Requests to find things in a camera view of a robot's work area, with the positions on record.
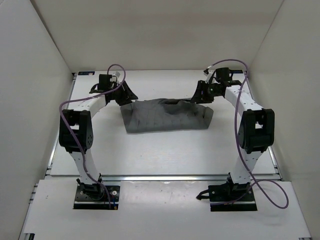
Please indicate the right blue corner label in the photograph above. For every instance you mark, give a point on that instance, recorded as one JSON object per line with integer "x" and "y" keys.
{"x": 237, "y": 71}

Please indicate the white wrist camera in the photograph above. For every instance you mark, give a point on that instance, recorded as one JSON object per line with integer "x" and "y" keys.
{"x": 115, "y": 77}
{"x": 210, "y": 76}

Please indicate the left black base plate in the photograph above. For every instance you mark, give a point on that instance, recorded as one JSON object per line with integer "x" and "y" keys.
{"x": 93, "y": 197}

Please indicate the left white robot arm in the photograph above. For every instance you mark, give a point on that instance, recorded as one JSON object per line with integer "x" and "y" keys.
{"x": 76, "y": 130}

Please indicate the left blue corner label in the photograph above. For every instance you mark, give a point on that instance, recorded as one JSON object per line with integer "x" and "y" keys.
{"x": 86, "y": 73}

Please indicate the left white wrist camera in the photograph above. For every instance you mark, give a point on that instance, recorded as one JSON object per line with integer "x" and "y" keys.
{"x": 115, "y": 77}

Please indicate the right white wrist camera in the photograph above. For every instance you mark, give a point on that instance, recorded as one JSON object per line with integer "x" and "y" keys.
{"x": 210, "y": 76}

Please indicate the blue corner label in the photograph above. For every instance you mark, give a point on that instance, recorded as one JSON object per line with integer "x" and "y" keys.
{"x": 86, "y": 73}
{"x": 237, "y": 71}

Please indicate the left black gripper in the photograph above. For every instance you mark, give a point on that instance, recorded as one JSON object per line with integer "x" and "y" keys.
{"x": 127, "y": 95}

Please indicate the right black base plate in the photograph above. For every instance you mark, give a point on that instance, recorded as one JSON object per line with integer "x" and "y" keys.
{"x": 229, "y": 197}

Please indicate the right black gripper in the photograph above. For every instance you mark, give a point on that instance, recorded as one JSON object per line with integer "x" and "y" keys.
{"x": 200, "y": 96}

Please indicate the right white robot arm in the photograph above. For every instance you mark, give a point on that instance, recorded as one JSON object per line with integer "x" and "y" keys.
{"x": 256, "y": 131}

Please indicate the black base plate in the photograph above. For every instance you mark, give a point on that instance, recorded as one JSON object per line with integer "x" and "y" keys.
{"x": 229, "y": 197}
{"x": 93, "y": 197}

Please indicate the grey pleated skirt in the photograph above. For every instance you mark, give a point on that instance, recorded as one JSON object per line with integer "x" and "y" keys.
{"x": 165, "y": 115}

